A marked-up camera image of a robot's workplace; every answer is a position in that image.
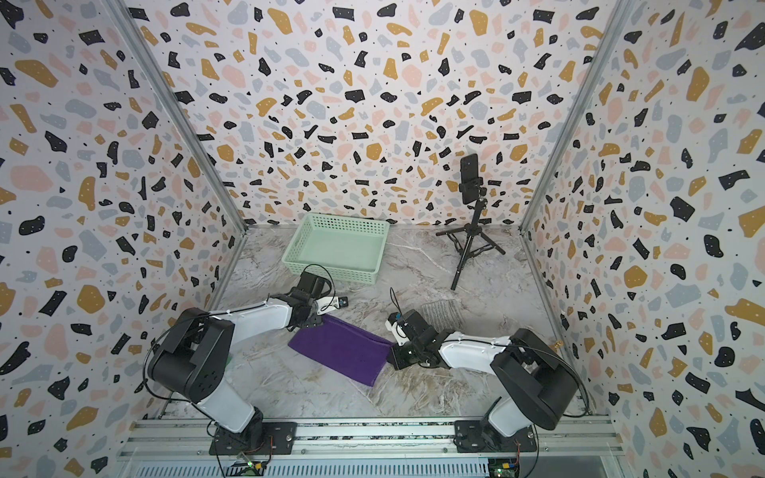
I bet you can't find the grey striped dishcloth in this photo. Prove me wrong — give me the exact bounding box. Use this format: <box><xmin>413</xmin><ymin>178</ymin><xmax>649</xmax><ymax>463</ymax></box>
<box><xmin>418</xmin><ymin>299</ymin><xmax>465</xmax><ymax>332</ymax></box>

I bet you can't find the purple cloth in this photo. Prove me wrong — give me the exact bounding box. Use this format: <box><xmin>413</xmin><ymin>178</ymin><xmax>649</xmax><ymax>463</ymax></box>
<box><xmin>288</xmin><ymin>315</ymin><xmax>394</xmax><ymax>386</ymax></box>

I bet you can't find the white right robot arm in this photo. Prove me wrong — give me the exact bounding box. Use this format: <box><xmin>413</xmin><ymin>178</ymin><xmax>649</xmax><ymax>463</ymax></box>
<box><xmin>386</xmin><ymin>310</ymin><xmax>581</xmax><ymax>437</ymax></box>

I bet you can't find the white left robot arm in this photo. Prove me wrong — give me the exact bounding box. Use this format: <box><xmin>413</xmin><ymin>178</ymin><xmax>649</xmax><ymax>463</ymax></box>
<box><xmin>145</xmin><ymin>272</ymin><xmax>335</xmax><ymax>433</ymax></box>

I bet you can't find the mint green plastic basket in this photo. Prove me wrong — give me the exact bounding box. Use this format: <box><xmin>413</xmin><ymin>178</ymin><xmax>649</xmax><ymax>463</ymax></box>
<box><xmin>282</xmin><ymin>213</ymin><xmax>390</xmax><ymax>285</ymax></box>

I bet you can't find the black tripod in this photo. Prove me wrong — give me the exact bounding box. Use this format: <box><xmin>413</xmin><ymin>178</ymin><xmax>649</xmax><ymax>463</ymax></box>
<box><xmin>435</xmin><ymin>197</ymin><xmax>506</xmax><ymax>291</ymax></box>

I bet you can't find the right circuit board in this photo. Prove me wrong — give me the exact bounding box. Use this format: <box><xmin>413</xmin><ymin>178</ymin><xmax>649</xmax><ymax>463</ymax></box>
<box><xmin>487</xmin><ymin>458</ymin><xmax>520</xmax><ymax>478</ymax></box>

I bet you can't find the circuit board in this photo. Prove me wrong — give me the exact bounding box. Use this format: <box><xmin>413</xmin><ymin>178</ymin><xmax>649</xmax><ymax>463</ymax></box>
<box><xmin>487</xmin><ymin>458</ymin><xmax>520</xmax><ymax>478</ymax></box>
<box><xmin>229</xmin><ymin>458</ymin><xmax>268</xmax><ymax>477</ymax></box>

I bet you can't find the left circuit board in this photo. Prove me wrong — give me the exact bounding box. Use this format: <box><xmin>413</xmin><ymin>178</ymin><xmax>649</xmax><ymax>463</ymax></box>
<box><xmin>229</xmin><ymin>458</ymin><xmax>268</xmax><ymax>477</ymax></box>

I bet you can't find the black smartphone on tripod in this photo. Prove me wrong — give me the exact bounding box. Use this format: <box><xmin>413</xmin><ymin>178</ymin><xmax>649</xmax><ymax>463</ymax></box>
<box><xmin>458</xmin><ymin>153</ymin><xmax>483</xmax><ymax>205</ymax></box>

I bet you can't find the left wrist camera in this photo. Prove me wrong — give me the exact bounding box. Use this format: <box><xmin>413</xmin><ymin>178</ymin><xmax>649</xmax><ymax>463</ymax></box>
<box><xmin>317</xmin><ymin>296</ymin><xmax>349</xmax><ymax>315</ymax></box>

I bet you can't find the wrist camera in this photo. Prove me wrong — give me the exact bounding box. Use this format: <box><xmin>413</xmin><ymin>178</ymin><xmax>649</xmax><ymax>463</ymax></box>
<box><xmin>317</xmin><ymin>296</ymin><xmax>349</xmax><ymax>315</ymax></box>
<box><xmin>386</xmin><ymin>313</ymin><xmax>408</xmax><ymax>346</ymax></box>

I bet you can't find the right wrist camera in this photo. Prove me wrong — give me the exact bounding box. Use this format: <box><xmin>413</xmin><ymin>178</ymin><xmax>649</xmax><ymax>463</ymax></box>
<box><xmin>386</xmin><ymin>313</ymin><xmax>408</xmax><ymax>346</ymax></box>

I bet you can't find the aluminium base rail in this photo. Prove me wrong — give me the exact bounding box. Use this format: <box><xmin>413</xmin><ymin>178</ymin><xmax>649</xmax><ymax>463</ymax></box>
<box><xmin>117</xmin><ymin>416</ymin><xmax>633</xmax><ymax>477</ymax></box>

